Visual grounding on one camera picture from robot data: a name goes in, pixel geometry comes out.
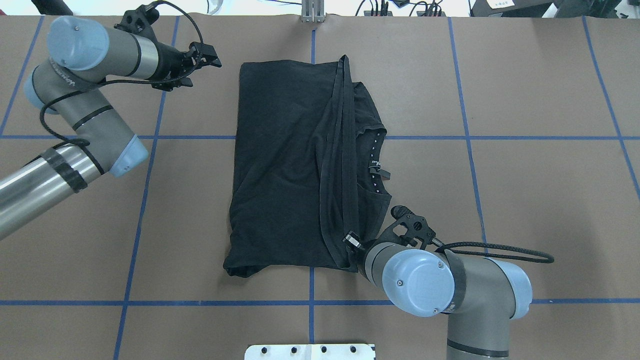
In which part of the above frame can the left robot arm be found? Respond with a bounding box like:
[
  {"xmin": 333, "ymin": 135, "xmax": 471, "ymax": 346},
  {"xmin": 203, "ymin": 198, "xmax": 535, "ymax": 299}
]
[{"xmin": 0, "ymin": 2, "xmax": 222, "ymax": 239}]

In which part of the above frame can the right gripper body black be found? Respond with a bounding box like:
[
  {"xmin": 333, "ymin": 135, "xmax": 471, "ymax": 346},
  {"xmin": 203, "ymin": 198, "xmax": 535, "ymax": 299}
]
[{"xmin": 350, "ymin": 239, "xmax": 381, "ymax": 273}]

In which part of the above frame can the black graphic t-shirt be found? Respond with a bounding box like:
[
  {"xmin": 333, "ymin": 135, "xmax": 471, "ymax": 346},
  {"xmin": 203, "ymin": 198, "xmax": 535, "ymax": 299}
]
[{"xmin": 222, "ymin": 55, "xmax": 392, "ymax": 278}]

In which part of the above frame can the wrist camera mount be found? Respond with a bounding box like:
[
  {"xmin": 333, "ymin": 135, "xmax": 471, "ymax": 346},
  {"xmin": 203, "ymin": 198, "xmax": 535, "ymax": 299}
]
[
  {"xmin": 390, "ymin": 205, "xmax": 442, "ymax": 250},
  {"xmin": 113, "ymin": 4, "xmax": 160, "ymax": 38}
]

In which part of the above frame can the aluminium frame post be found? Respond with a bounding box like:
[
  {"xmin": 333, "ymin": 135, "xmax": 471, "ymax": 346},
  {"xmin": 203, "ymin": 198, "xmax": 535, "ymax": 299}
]
[{"xmin": 301, "ymin": 0, "xmax": 326, "ymax": 23}]

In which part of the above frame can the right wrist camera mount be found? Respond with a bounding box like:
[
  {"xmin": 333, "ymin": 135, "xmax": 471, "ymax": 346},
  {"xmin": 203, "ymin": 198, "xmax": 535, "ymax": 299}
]
[{"xmin": 390, "ymin": 205, "xmax": 442, "ymax": 250}]

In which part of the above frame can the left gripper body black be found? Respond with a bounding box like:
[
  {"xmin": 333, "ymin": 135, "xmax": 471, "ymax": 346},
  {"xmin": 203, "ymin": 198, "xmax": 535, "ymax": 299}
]
[{"xmin": 150, "ymin": 42, "xmax": 194, "ymax": 92}]

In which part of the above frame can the black cable bundle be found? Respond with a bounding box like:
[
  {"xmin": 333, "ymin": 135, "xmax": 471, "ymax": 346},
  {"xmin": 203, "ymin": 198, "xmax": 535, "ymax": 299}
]
[{"xmin": 355, "ymin": 0, "xmax": 447, "ymax": 18}]

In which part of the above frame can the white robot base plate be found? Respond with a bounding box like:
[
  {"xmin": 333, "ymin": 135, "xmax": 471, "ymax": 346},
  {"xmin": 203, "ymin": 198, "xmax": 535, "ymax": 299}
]
[{"xmin": 244, "ymin": 343, "xmax": 377, "ymax": 360}]

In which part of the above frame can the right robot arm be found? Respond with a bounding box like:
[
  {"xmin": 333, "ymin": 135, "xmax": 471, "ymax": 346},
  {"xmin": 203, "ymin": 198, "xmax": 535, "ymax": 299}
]
[{"xmin": 343, "ymin": 232, "xmax": 533, "ymax": 360}]

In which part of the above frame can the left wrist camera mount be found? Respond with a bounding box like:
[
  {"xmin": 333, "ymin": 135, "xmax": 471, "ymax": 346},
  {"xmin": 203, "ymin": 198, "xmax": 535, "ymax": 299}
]
[{"xmin": 113, "ymin": 4, "xmax": 160, "ymax": 38}]

